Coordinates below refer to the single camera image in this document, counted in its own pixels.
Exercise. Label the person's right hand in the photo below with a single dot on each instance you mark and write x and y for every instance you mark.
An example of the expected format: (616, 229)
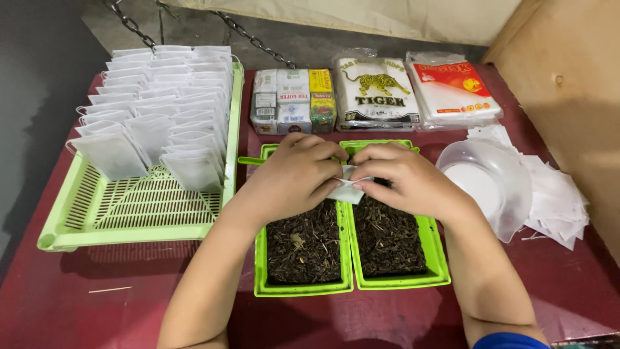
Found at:
(416, 184)

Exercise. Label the person's left hand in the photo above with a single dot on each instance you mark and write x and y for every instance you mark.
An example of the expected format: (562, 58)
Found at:
(286, 184)

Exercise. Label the white filter bag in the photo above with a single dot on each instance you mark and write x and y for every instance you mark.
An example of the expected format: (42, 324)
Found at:
(346, 195)

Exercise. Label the green plastic scoop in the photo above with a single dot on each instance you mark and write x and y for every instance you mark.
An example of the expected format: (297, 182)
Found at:
(249, 161)

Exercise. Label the clear plastic bowl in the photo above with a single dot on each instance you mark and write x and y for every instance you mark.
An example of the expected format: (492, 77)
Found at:
(479, 179)

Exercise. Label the heap of dried tea leaves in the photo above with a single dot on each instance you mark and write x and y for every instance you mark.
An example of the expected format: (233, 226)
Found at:
(387, 242)
(302, 247)

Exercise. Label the small green plastic tray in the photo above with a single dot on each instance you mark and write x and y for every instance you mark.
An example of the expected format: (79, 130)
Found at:
(259, 271)
(434, 261)

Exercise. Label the wrapped bundle of tea boxes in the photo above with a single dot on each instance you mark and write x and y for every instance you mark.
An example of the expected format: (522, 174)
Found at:
(290, 102)

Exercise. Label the plastic bag pack tiger print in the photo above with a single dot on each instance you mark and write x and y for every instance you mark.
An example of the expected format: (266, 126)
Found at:
(375, 94)

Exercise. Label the plastic bag pack red label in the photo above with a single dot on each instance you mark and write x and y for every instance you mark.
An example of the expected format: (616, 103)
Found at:
(453, 92)

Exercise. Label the pile of flat filter bags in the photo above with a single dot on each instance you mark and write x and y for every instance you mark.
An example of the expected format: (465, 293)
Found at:
(557, 203)

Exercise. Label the large light green slotted tray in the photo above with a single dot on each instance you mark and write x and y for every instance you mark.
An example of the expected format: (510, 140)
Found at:
(145, 218)

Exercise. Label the rows of filled tea bags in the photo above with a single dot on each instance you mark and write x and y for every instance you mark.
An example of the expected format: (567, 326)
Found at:
(155, 106)

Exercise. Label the beige cloth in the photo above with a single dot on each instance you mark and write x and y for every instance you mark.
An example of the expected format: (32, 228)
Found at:
(363, 17)

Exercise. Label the wooden board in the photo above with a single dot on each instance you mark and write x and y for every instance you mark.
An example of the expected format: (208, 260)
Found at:
(571, 97)

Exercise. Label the blue sleeve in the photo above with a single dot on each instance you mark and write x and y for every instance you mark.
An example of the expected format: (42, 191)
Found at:
(508, 341)

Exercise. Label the thin wooden stick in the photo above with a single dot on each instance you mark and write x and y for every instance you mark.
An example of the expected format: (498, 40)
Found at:
(110, 290)

